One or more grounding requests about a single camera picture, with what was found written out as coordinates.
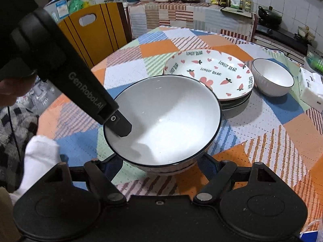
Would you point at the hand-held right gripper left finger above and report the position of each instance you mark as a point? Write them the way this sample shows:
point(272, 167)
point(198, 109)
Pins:
point(112, 169)

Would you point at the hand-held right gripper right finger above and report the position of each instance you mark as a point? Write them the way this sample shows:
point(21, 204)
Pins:
point(209, 167)

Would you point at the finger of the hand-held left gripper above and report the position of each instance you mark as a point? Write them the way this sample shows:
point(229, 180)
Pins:
point(121, 127)

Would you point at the blue fried egg plate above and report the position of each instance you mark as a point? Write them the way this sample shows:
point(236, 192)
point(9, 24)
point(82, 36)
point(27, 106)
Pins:
point(233, 104)

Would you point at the carrot print white plate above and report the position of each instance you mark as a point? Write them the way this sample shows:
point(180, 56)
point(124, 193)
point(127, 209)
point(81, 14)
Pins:
point(219, 68)

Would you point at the person's left hand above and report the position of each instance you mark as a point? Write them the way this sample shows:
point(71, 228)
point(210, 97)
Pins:
point(10, 88)

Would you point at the white packet with blue label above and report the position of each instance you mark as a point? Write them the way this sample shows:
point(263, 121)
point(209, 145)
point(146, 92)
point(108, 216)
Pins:
point(61, 8)

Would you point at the green plastic bag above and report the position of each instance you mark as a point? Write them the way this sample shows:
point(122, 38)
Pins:
point(75, 5)

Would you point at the yellowish plastic bag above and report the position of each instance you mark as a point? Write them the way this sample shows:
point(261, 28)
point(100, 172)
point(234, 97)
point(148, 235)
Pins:
point(89, 2)

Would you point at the grey plaid fleece clothing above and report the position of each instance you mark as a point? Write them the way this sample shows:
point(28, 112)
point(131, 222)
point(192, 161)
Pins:
point(25, 121)

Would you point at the white cloth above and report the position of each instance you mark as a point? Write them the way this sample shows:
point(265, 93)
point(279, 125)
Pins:
point(37, 161)

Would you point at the white tissue pack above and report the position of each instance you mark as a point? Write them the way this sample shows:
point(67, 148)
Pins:
point(311, 90)

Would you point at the striped patchwork counter cloth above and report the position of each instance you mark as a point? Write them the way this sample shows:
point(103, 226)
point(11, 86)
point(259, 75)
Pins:
point(189, 15)

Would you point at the white lower cabinet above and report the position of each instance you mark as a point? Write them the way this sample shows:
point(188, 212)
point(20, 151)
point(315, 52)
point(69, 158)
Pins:
point(275, 49)

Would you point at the green plastic basket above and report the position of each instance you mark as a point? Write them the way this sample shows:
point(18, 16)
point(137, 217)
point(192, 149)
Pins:
point(315, 60)

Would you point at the black gas stove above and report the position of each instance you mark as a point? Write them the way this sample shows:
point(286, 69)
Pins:
point(285, 36)

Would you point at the cutting board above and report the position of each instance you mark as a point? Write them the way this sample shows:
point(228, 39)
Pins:
point(239, 10)

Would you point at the dark jar with yellow label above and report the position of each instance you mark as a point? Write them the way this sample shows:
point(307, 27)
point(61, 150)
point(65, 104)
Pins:
point(223, 3)

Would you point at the black wok with lid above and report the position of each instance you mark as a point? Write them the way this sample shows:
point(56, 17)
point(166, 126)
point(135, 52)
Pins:
point(268, 17)

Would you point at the small pot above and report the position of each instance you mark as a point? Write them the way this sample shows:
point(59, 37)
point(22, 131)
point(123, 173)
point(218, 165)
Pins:
point(305, 32)

